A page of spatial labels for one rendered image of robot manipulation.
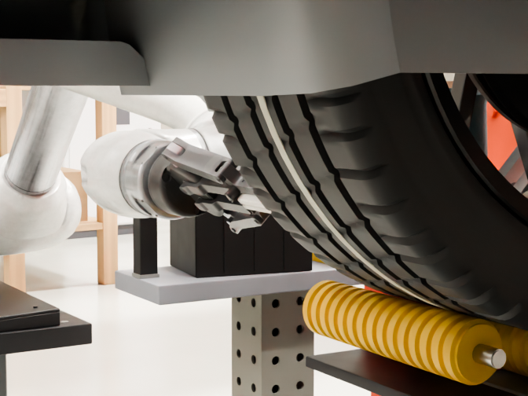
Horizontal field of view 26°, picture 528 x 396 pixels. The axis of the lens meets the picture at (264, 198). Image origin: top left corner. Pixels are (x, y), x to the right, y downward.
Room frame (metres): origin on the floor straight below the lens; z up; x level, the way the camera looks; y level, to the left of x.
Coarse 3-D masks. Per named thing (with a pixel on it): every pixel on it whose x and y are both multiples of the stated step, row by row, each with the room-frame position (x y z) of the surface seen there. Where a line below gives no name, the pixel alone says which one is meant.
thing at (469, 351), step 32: (320, 288) 1.16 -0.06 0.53; (352, 288) 1.13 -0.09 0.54; (320, 320) 1.14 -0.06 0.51; (352, 320) 1.09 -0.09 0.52; (384, 320) 1.05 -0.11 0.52; (416, 320) 1.01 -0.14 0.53; (448, 320) 0.99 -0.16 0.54; (480, 320) 0.98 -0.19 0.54; (384, 352) 1.05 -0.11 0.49; (416, 352) 1.00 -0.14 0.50; (448, 352) 0.96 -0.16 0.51; (480, 352) 0.96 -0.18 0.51
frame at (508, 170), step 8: (200, 96) 1.11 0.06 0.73; (512, 152) 1.32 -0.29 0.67; (512, 160) 1.31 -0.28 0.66; (520, 160) 1.30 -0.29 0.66; (504, 168) 1.30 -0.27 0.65; (512, 168) 1.30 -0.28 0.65; (520, 168) 1.30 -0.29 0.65; (504, 176) 1.29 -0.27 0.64; (512, 176) 1.30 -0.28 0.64; (520, 176) 1.30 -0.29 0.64; (512, 184) 1.31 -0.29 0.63; (520, 184) 1.26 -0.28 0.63
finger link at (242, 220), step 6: (240, 216) 1.19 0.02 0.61; (246, 216) 1.17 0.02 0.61; (252, 216) 1.15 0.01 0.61; (258, 216) 1.14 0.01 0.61; (234, 222) 1.20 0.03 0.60; (240, 222) 1.19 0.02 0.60; (246, 222) 1.17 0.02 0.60; (252, 222) 1.16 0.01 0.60; (258, 222) 1.14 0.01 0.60; (234, 228) 1.22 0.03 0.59; (240, 228) 1.20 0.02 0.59
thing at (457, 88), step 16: (432, 80) 0.86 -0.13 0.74; (464, 80) 1.13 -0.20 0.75; (432, 96) 0.87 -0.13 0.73; (448, 96) 0.87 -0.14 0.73; (464, 96) 1.12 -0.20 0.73; (448, 112) 0.87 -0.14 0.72; (464, 112) 1.12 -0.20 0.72; (448, 128) 0.87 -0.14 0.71; (464, 128) 0.88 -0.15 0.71; (512, 128) 1.18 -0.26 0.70; (464, 144) 0.88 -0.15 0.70; (464, 160) 0.89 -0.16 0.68; (480, 160) 0.89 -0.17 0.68; (480, 176) 0.89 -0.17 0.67; (496, 176) 0.90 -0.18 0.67; (496, 192) 0.90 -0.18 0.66; (512, 192) 0.91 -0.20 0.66; (512, 208) 0.91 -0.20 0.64
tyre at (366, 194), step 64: (256, 128) 0.95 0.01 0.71; (320, 128) 0.86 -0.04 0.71; (384, 128) 0.84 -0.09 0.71; (256, 192) 1.03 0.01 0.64; (320, 192) 0.93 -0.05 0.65; (384, 192) 0.85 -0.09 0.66; (448, 192) 0.87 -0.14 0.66; (320, 256) 1.06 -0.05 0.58; (384, 256) 0.93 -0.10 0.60; (448, 256) 0.87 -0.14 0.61; (512, 256) 0.90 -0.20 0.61; (512, 320) 0.92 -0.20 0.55
